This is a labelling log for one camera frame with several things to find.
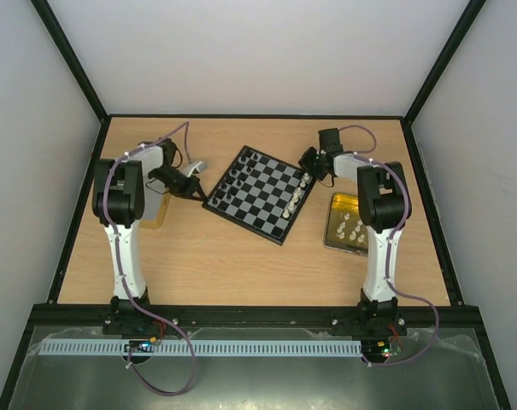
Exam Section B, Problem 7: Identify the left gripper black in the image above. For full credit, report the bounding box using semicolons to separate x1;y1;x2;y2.
150;167;207;202

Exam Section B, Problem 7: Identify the silver metal tin tray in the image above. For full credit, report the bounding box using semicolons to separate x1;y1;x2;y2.
139;189;171;230

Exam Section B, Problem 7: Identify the black white chess board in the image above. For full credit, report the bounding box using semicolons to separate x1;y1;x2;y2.
203;145;315;245

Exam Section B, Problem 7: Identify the gold metal tin tray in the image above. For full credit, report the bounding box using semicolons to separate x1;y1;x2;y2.
323;193;368;256

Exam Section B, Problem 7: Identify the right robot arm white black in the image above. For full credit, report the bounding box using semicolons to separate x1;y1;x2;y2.
299;128;412;335

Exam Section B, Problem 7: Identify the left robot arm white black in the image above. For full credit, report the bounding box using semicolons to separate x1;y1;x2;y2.
91;139;207;334

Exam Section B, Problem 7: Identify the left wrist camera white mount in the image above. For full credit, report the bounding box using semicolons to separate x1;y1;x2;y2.
182;161;208;177

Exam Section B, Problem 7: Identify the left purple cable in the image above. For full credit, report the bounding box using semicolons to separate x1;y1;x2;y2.
103;121;197;395

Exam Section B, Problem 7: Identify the light blue slotted cable duct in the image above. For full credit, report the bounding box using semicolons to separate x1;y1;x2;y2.
38;338;361;358

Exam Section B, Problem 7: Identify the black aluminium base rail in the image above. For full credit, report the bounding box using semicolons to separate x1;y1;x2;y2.
25;303;485;338

